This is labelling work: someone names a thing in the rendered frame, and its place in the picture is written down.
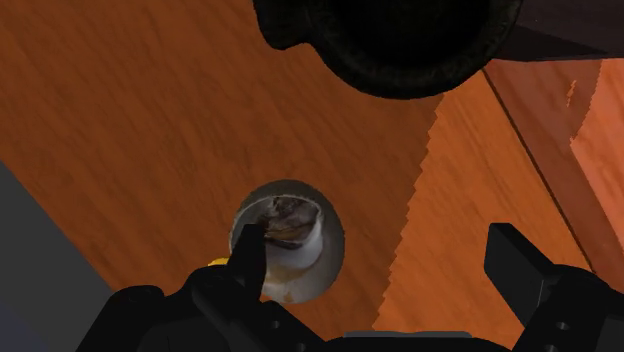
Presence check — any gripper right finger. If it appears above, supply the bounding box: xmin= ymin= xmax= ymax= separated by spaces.
xmin=483 ymin=222 xmax=624 ymax=352

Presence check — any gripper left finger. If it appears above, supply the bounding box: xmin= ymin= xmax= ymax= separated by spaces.
xmin=75 ymin=223 xmax=327 ymax=352

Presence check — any grey cup with brown contents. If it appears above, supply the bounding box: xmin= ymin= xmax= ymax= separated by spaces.
xmin=228 ymin=179 xmax=346 ymax=305

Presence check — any orange wooden table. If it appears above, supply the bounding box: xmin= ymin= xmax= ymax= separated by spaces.
xmin=0 ymin=0 xmax=624 ymax=350

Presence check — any black round bowl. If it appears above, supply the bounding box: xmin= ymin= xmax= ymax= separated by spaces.
xmin=251 ymin=0 xmax=524 ymax=101

